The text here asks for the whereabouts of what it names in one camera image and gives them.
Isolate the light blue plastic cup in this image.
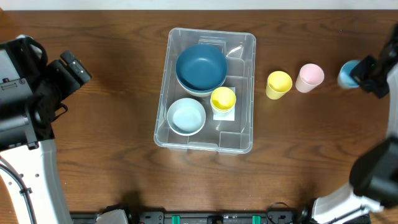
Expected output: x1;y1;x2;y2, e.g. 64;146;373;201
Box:
337;60;360;89

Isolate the yellow plastic cup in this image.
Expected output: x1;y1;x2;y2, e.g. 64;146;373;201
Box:
266;71;293;100
210;86;236;113

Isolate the grey plastic bowl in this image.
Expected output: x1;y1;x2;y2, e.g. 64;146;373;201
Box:
167;98;206;136

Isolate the dark blue bowl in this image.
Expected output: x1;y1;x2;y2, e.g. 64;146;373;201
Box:
177;77;226;96
175;44;228;79

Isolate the beige plastic bowl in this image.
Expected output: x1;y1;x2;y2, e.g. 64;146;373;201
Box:
179;82;213;97

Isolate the cream plastic cup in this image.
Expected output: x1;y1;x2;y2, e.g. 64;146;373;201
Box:
211;106;234;119

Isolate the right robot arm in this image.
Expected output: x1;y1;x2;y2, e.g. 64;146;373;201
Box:
296;29;397;223

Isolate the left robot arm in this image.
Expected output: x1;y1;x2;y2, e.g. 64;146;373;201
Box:
1;35;131;223

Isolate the clear plastic storage container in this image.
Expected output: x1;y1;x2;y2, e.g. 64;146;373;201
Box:
154;28;256;154

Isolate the pink plastic cup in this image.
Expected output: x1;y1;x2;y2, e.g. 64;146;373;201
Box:
295;63;325;93

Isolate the black left camera cable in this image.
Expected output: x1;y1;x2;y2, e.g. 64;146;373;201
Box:
0;161;38;224

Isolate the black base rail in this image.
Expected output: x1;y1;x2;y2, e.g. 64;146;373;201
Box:
70;210;299;224

